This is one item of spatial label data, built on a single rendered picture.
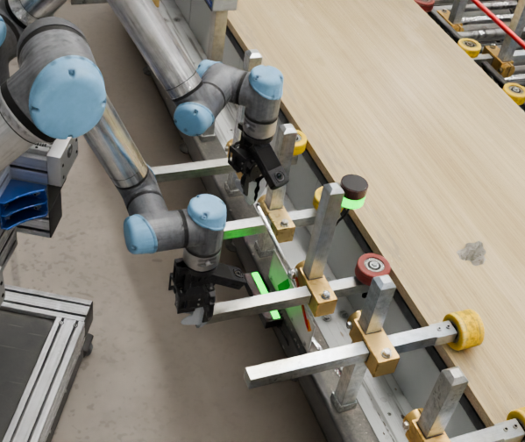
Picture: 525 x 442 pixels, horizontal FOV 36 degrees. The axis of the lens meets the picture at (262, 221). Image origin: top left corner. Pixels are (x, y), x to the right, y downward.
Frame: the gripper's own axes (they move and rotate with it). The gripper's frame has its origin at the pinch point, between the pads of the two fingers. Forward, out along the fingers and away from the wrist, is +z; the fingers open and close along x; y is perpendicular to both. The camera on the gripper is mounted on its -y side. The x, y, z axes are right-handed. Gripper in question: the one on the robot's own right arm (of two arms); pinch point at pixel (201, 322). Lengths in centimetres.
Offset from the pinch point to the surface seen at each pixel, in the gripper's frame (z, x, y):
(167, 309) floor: 83, -73, -19
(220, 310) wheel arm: -3.6, 0.9, -3.8
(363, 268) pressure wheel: -8.8, 0.5, -38.4
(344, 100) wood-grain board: -8, -65, -64
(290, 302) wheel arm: -2.5, 1.4, -20.7
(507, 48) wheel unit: -10, -83, -135
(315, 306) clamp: -3.2, 4.3, -25.7
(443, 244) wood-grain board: -9, -3, -63
